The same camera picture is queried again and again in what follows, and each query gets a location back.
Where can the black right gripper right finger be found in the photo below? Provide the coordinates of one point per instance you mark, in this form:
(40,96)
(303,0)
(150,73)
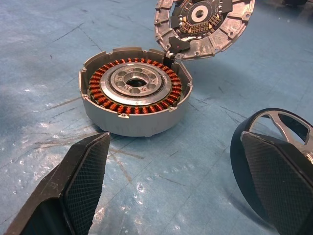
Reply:
(281,186)

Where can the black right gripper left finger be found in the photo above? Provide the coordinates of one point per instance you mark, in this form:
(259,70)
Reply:
(73,186)

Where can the silver motor cover circuit board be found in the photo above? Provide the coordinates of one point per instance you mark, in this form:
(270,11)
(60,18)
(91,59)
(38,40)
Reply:
(220,36)

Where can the grey motor housing copper windings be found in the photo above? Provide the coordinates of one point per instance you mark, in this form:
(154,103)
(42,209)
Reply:
(137,124)

